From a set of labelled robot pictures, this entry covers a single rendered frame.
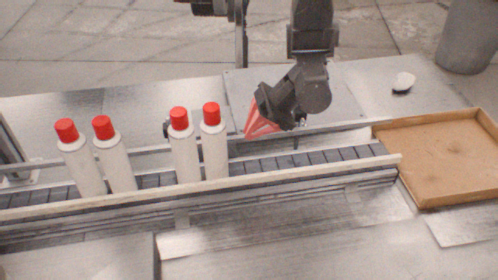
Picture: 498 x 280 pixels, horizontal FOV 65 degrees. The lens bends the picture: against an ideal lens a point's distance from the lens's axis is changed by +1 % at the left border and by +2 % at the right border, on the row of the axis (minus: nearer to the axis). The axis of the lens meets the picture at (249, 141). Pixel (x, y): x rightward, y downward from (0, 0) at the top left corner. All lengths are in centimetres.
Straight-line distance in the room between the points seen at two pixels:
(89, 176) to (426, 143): 81
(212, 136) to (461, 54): 240
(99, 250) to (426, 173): 75
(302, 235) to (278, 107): 29
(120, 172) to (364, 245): 51
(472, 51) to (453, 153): 190
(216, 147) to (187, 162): 7
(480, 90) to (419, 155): 192
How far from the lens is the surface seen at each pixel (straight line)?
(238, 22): 160
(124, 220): 88
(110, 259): 80
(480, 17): 285
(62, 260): 83
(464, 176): 106
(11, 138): 102
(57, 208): 87
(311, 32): 67
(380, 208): 93
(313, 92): 63
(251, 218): 86
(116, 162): 78
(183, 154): 77
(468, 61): 301
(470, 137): 118
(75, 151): 77
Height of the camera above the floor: 155
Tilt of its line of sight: 44 degrees down
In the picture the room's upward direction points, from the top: straight up
